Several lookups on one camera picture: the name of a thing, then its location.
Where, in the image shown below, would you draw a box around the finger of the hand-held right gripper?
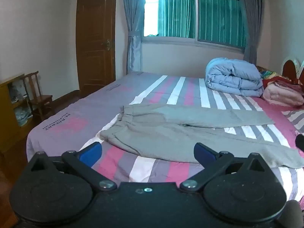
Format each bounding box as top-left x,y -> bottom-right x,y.
295,134 -> 304,151

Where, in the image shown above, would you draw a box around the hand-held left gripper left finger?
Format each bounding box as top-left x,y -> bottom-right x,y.
28,142 -> 117,191

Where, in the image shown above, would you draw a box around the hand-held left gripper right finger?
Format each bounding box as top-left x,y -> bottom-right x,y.
180,142 -> 269,193

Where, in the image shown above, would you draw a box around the grey pants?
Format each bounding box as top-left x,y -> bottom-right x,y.
99,104 -> 304,169

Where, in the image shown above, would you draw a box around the striped pillow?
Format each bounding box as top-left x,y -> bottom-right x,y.
281,109 -> 304,133

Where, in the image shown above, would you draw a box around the bed with striped sheet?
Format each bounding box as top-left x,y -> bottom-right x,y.
26,71 -> 304,209

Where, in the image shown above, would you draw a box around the folded pink blanket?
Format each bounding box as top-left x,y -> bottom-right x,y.
262,80 -> 304,107

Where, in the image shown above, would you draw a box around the red patterned cloth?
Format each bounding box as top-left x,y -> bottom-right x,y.
258,66 -> 302,88

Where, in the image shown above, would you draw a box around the small wooden chair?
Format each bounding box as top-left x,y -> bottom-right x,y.
22,71 -> 54,121

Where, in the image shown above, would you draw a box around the red wooden headboard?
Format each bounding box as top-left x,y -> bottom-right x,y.
281,56 -> 304,85

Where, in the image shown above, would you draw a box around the folded light blue quilt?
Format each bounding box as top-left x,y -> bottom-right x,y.
205,57 -> 264,97

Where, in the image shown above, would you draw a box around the yellow wooden cabinet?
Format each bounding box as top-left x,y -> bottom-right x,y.
0,74 -> 34,154

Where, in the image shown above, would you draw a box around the grey curtain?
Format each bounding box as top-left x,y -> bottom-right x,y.
239,0 -> 265,65
122,0 -> 152,74

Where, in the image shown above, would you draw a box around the sliding glass window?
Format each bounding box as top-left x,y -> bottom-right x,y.
142,0 -> 247,53

